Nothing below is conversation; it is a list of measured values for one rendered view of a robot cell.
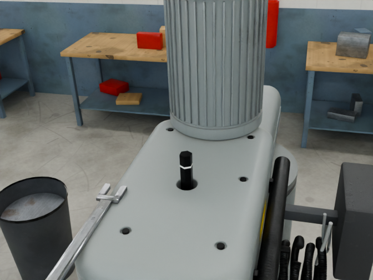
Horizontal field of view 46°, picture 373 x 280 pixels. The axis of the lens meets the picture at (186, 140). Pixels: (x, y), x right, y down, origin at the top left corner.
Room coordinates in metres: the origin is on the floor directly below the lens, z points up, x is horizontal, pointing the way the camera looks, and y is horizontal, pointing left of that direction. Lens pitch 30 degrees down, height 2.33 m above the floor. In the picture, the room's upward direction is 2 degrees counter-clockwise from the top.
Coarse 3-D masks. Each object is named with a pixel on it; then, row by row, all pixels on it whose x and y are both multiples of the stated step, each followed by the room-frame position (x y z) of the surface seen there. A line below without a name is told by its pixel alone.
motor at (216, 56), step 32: (192, 0) 0.78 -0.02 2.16; (224, 0) 0.77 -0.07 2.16; (256, 0) 0.79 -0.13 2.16; (192, 32) 0.78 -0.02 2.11; (224, 32) 0.77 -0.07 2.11; (256, 32) 0.79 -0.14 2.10; (192, 64) 0.78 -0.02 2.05; (224, 64) 0.77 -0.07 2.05; (256, 64) 0.80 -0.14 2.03; (192, 96) 0.78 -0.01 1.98; (224, 96) 0.77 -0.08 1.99; (256, 96) 0.81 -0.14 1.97; (192, 128) 0.78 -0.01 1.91; (224, 128) 0.77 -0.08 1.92
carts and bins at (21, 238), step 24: (0, 192) 2.40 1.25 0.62; (24, 192) 2.51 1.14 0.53; (48, 192) 2.54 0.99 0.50; (0, 216) 2.30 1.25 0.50; (24, 216) 2.28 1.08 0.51; (48, 216) 2.15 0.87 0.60; (24, 240) 2.10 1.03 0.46; (48, 240) 2.14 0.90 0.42; (72, 240) 2.34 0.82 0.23; (24, 264) 2.13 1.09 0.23; (48, 264) 2.14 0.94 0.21
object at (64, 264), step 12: (120, 192) 0.60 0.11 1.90; (108, 204) 0.57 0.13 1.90; (96, 216) 0.54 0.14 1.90; (84, 228) 0.51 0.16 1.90; (84, 240) 0.48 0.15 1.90; (72, 252) 0.46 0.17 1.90; (60, 264) 0.44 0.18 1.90; (72, 264) 0.44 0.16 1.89; (48, 276) 0.42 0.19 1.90; (60, 276) 0.42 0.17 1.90
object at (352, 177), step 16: (352, 176) 0.86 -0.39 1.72; (368, 176) 0.86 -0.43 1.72; (352, 192) 0.80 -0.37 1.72; (368, 192) 0.79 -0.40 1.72; (336, 208) 0.87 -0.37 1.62; (352, 208) 0.74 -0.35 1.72; (368, 208) 0.74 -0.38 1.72; (352, 224) 0.73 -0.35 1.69; (368, 224) 0.72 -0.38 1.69; (336, 240) 0.78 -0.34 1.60; (352, 240) 0.73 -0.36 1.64; (368, 240) 0.72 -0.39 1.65; (336, 256) 0.74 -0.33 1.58; (352, 256) 0.73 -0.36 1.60; (368, 256) 0.72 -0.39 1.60; (336, 272) 0.74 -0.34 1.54; (352, 272) 0.73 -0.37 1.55; (368, 272) 0.72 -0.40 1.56
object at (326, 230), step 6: (324, 216) 0.81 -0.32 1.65; (324, 222) 0.81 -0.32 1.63; (330, 222) 0.78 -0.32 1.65; (324, 228) 0.81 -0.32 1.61; (330, 228) 0.78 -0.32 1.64; (324, 234) 0.82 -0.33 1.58; (330, 234) 0.86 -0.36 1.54; (324, 240) 0.79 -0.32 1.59; (330, 240) 0.86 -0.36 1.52; (324, 246) 0.79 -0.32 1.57
